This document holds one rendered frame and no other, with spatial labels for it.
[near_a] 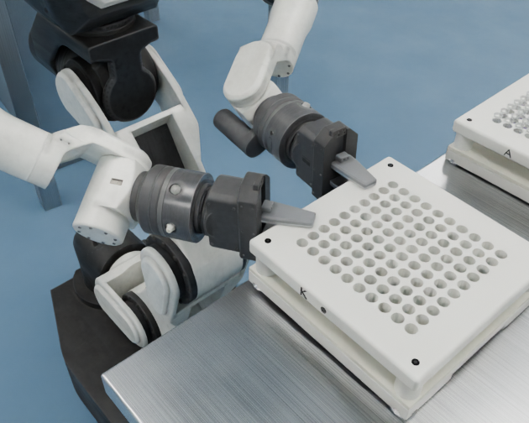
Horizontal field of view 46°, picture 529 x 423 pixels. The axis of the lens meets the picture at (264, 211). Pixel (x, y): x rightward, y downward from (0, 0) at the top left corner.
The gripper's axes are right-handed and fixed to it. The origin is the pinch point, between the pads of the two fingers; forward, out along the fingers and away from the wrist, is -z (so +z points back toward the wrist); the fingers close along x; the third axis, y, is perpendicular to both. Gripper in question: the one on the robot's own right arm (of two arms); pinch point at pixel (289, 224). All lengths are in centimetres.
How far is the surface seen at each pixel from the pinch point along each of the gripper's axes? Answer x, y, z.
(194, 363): 6.9, 17.3, 5.9
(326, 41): 88, -229, 42
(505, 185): 5.8, -22.8, -25.9
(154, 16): 84, -226, 131
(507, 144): -0.3, -23.9, -24.7
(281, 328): 6.9, 10.0, -1.9
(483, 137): 0.1, -25.5, -21.5
